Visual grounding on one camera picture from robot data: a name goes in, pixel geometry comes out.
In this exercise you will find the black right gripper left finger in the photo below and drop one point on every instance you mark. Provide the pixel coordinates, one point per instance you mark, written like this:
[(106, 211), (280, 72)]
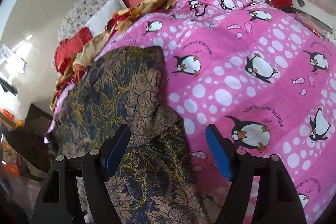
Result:
[(59, 202)]

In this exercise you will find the dark floral patterned garment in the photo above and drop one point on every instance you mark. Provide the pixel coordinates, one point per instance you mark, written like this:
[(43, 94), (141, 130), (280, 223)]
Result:
[(154, 182)]

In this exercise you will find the dark wooden side table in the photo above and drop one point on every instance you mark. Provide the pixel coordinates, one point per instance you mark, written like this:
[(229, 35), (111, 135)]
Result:
[(28, 140)]

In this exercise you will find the pink penguin quilt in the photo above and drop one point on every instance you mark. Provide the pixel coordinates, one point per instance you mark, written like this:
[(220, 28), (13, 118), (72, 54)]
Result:
[(265, 80)]

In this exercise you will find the large red heart pillow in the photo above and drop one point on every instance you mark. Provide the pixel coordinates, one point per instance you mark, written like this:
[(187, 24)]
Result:
[(70, 47)]

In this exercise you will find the white rectangular pillow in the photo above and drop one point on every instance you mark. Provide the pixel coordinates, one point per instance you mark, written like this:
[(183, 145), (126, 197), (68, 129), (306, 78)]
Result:
[(100, 19)]

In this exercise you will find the red and gold blanket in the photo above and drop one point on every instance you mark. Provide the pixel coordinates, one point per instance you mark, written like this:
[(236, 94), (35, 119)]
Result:
[(120, 21)]

